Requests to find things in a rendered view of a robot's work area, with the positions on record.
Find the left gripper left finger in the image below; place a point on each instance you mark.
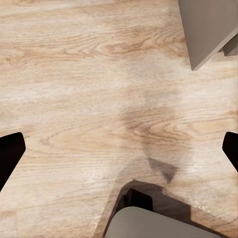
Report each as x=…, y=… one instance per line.
x=12, y=147

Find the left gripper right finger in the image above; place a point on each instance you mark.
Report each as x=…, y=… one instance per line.
x=230, y=148

